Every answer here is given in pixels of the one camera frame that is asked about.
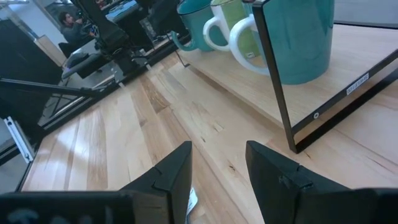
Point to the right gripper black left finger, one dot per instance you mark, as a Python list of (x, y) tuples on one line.
[(168, 193)]

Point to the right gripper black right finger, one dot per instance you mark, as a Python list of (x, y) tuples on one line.
[(273, 186)]

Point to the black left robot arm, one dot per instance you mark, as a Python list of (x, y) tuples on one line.
[(105, 28)]

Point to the wooden shelf with black legs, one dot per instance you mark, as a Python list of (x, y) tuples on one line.
[(357, 56)]

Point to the grey side desk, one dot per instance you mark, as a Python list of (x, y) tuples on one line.
[(96, 63)]

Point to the black computer mouse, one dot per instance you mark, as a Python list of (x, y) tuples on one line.
[(77, 59)]

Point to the person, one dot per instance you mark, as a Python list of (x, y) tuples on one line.
[(70, 31)]

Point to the large black panel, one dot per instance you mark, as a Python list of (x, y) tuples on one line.
[(25, 53)]

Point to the silver aluminium rail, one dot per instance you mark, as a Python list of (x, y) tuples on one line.
[(19, 140)]

